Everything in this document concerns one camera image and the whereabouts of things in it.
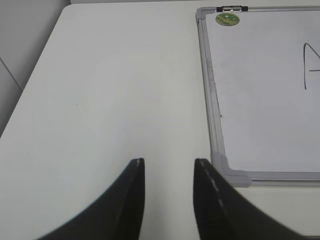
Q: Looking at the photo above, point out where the white magnetic whiteboard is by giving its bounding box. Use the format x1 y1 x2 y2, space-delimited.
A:
196 6 320 187

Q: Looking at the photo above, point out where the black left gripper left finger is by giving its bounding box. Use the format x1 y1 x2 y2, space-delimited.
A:
42 158 145 240

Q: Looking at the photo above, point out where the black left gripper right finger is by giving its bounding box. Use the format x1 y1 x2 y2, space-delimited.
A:
194 158 305 240

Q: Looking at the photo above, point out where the black silver board clip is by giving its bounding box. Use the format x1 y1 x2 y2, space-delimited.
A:
216 5 249 13

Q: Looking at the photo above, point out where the green round magnet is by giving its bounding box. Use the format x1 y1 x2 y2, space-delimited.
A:
215 12 240 27

